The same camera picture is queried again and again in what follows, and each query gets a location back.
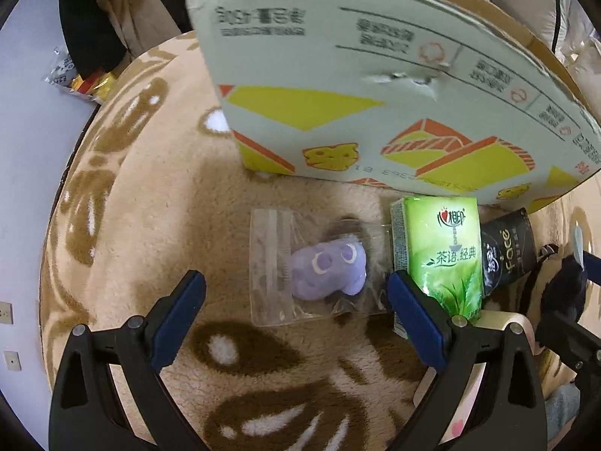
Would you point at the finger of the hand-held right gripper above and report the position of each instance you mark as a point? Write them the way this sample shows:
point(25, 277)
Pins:
point(573, 343)

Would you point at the black tissue pack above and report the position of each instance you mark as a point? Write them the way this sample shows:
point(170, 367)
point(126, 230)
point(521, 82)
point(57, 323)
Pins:
point(507, 253)

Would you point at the white snack bag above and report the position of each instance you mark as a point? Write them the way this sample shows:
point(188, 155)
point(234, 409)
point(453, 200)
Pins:
point(61, 68)

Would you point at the printed cardboard box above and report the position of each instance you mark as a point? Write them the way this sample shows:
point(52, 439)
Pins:
point(375, 127)

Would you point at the beige coat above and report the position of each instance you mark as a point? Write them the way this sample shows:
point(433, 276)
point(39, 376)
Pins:
point(141, 4)

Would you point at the person's grey trouser leg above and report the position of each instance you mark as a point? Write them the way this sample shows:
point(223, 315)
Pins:
point(563, 413)

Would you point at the black coat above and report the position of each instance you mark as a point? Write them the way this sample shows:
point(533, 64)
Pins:
point(87, 23)

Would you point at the black white fluffy plush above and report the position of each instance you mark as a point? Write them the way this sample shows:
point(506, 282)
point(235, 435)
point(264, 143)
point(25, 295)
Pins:
point(568, 286)

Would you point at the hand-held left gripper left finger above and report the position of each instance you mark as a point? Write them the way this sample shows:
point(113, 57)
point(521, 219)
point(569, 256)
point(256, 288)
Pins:
point(181, 319)

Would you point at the white wall outlet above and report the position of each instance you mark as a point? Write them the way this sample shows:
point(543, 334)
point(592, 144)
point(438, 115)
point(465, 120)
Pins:
point(12, 361)
point(5, 313)

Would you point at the purple plush toy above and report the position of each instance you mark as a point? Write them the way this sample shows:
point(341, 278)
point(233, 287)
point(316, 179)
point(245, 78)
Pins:
point(328, 268)

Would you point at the red gold snack bag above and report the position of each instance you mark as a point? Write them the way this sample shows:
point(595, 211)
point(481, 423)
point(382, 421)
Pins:
point(94, 85)

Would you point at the beige printed blanket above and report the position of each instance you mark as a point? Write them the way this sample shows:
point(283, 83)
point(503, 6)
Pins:
point(141, 197)

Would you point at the green tissue pack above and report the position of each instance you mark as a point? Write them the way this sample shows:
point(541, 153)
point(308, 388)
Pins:
point(446, 253)

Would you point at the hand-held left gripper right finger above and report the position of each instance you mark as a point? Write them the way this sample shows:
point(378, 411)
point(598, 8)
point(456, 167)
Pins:
point(418, 319)

